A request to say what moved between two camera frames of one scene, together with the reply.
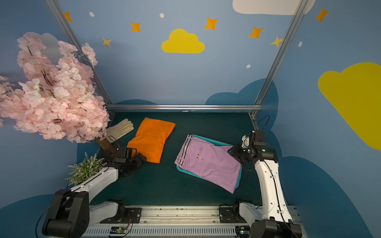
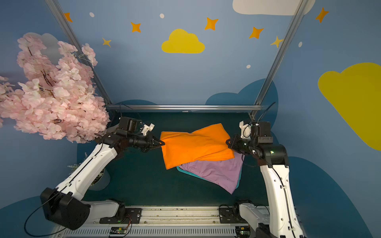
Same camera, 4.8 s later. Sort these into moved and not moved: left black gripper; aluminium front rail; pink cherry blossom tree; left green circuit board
Moved: left black gripper
Not moved: left green circuit board; pink cherry blossom tree; aluminium front rail
